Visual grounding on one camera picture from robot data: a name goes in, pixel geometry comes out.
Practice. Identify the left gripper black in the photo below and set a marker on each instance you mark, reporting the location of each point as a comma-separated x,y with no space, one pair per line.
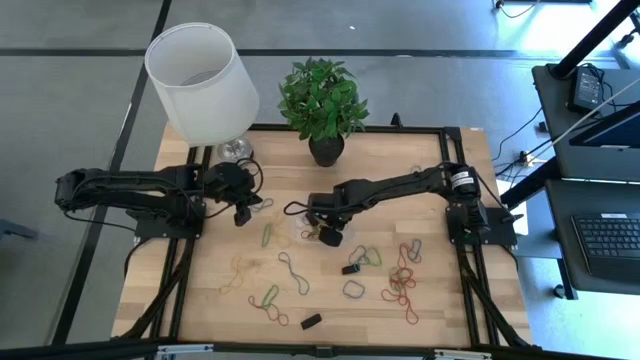
227,182

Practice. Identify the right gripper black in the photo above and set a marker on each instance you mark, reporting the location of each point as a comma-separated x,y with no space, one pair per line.
330,205

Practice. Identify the red rubber band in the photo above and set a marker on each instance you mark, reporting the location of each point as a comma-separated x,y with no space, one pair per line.
402,285
401,255
410,312
272,312
311,235

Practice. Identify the yellow rubber band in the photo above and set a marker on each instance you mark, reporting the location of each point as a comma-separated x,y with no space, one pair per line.
285,235
235,272

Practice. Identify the green rubber band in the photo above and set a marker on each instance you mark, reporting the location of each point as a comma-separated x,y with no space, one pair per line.
394,276
274,290
265,235
378,257

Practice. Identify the grey rubber band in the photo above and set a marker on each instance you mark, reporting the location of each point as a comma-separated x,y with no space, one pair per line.
292,272

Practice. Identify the wide black rubber band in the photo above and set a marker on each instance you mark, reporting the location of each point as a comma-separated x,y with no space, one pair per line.
350,269
311,321

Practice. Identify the blue rubber band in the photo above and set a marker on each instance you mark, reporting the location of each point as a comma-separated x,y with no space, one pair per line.
345,289

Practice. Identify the purple rubber band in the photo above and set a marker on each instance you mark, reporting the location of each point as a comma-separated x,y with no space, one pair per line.
419,252

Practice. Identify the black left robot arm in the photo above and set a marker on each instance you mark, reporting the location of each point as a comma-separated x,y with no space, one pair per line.
125,187

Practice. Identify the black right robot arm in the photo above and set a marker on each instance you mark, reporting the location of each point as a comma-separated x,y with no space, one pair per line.
400,185

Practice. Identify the clear plastic bin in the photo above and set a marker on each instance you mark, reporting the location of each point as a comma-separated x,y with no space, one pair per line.
350,235

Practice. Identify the green potted plant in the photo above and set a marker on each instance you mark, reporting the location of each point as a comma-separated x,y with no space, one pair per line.
322,100

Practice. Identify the white shade table lamp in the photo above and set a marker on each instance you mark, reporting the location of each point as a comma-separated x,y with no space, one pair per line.
200,90

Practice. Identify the black clamp knob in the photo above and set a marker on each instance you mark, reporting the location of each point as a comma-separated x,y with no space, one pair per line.
396,120

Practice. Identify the white power strip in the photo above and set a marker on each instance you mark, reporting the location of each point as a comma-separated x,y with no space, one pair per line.
523,159

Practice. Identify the black crossbar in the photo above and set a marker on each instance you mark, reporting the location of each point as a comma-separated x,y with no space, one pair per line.
75,350

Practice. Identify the grey furniture leg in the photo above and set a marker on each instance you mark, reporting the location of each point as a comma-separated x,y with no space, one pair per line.
15,230

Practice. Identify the black caster wheel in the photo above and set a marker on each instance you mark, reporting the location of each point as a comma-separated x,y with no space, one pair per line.
559,290

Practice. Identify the black keyboard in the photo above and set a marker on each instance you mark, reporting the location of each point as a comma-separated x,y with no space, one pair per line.
610,240

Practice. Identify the thin white rod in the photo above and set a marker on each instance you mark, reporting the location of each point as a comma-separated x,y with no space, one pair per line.
595,112

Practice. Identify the black power adapter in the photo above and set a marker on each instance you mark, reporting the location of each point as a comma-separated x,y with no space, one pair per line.
586,90

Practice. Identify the dark monitor screen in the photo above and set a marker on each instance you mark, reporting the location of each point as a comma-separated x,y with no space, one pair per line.
607,131

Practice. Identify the black diagonal pole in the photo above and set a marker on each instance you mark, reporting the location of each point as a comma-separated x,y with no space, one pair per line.
590,40

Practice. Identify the silver metal bracket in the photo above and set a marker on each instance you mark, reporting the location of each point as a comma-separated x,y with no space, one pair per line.
462,355
182,349

